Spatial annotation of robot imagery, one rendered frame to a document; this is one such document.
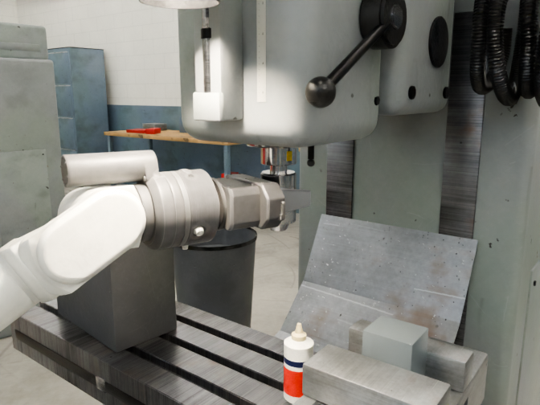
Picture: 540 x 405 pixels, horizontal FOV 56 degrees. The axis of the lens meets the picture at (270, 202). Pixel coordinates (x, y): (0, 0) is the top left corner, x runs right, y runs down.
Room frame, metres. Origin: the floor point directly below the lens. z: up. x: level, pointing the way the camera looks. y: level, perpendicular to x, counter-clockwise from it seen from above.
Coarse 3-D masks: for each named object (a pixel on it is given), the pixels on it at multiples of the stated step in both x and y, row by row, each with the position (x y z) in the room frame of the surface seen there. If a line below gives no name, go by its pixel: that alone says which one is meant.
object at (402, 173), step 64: (512, 0) 0.83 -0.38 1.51; (384, 128) 0.96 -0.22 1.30; (448, 128) 0.88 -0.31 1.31; (512, 128) 0.82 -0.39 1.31; (320, 192) 1.04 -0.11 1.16; (384, 192) 0.95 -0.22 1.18; (448, 192) 0.88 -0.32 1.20; (512, 192) 0.82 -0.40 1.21; (512, 256) 0.81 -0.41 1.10; (512, 320) 0.81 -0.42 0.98; (512, 384) 0.84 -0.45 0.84
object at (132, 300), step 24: (120, 264) 0.75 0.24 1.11; (144, 264) 0.78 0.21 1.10; (168, 264) 0.81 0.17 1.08; (96, 288) 0.77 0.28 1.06; (120, 288) 0.75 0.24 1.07; (144, 288) 0.78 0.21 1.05; (168, 288) 0.81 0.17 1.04; (72, 312) 0.84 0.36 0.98; (96, 312) 0.78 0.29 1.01; (120, 312) 0.75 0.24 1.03; (144, 312) 0.78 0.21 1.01; (168, 312) 0.81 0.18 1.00; (96, 336) 0.78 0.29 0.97; (120, 336) 0.74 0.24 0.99; (144, 336) 0.78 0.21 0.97
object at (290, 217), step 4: (296, 180) 0.64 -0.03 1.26; (280, 184) 0.63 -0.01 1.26; (284, 184) 0.63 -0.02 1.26; (288, 184) 0.63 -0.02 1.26; (292, 184) 0.64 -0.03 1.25; (296, 184) 0.65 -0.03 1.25; (280, 188) 0.63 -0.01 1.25; (284, 188) 0.63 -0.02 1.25; (288, 188) 0.63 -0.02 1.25; (292, 188) 0.64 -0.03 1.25; (296, 188) 0.65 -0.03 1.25; (288, 212) 0.63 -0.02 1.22; (292, 212) 0.64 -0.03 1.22; (288, 216) 0.63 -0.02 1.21; (292, 216) 0.64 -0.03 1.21; (284, 220) 0.63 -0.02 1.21; (288, 220) 0.63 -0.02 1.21; (292, 220) 0.64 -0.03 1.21; (280, 224) 0.63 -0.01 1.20; (284, 224) 0.63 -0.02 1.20
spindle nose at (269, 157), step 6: (264, 150) 0.63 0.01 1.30; (270, 150) 0.63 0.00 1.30; (276, 150) 0.63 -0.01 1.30; (282, 150) 0.63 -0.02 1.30; (288, 150) 0.63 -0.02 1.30; (294, 150) 0.64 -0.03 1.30; (264, 156) 0.63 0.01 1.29; (270, 156) 0.63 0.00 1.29; (276, 156) 0.63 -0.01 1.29; (282, 156) 0.63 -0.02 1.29; (294, 156) 0.64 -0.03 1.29; (264, 162) 0.63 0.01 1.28; (270, 162) 0.63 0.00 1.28; (276, 162) 0.63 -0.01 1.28; (282, 162) 0.63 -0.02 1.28; (288, 162) 0.63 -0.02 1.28; (294, 162) 0.64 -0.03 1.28
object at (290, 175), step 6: (264, 174) 0.64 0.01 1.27; (270, 174) 0.63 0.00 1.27; (276, 174) 0.63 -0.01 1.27; (282, 174) 0.63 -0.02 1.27; (288, 174) 0.63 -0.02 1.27; (294, 174) 0.64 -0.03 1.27; (270, 180) 0.63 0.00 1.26; (276, 180) 0.63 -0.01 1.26; (282, 180) 0.63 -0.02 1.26; (288, 180) 0.63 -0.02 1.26; (294, 180) 0.64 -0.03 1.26
